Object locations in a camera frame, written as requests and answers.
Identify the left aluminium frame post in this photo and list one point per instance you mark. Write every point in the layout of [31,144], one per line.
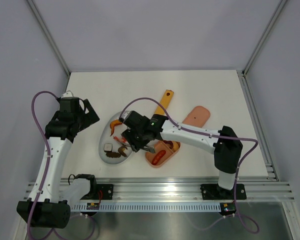
[48,36]

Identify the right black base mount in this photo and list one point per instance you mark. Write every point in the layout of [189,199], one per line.
[214,192]

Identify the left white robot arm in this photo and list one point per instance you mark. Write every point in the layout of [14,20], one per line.
[46,206]

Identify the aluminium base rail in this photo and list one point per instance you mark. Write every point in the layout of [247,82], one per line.
[188,189]

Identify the pink lunch box lid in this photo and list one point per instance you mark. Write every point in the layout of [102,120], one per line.
[197,117]

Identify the aluminium frame post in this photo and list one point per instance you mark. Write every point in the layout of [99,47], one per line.
[48,36]
[265,35]

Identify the orange bread roll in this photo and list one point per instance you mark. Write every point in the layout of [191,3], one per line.
[175,146]

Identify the white slotted cable duct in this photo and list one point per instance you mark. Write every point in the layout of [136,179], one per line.
[142,207]

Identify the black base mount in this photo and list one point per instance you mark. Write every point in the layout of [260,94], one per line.
[214,192]
[105,192]

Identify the brown sea cucumber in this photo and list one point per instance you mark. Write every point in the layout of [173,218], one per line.
[113,155]

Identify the metal food tongs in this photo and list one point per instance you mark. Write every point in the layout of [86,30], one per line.
[149,149]

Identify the red shrimp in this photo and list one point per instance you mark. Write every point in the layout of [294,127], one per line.
[121,140]

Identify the yellow rectangular box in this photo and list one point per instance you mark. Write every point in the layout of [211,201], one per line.
[165,101]

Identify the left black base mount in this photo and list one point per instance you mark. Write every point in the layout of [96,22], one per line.
[105,192]

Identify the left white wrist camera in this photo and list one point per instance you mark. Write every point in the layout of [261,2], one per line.
[67,94]

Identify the right aluminium frame post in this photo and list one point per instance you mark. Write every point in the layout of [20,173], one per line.
[265,35]

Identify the red sausage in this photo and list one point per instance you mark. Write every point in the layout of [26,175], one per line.
[158,157]

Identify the pink lunch box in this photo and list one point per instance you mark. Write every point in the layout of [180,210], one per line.
[160,145]

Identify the white black sushi block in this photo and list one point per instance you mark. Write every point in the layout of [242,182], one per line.
[108,147]

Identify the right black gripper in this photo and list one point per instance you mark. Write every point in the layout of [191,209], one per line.
[128,134]

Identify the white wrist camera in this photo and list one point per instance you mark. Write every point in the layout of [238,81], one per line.
[67,94]
[124,116]

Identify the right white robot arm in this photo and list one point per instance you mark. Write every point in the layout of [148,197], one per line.
[223,144]

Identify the white oval plate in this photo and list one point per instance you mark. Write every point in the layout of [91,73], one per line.
[113,149]

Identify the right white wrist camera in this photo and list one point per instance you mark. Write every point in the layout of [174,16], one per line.
[124,116]

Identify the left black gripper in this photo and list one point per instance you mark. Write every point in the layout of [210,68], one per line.
[90,117]

